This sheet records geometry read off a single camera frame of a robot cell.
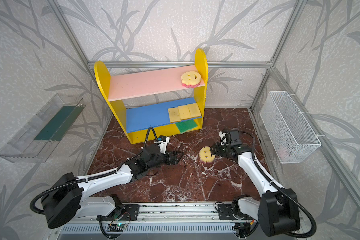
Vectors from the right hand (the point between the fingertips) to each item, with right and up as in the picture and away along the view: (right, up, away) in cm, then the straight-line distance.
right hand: (213, 144), depth 86 cm
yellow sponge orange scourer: (-11, +21, +13) cm, 27 cm away
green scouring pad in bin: (-70, +11, -23) cm, 75 cm away
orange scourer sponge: (-24, +18, +10) cm, 32 cm away
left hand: (-19, -2, -6) cm, 20 cm away
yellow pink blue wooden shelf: (-40, +32, +34) cm, 61 cm away
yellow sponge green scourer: (-17, +10, +21) cm, 29 cm away
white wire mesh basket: (+28, +7, -24) cm, 38 cm away
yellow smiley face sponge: (-4, -7, +6) cm, 10 cm away
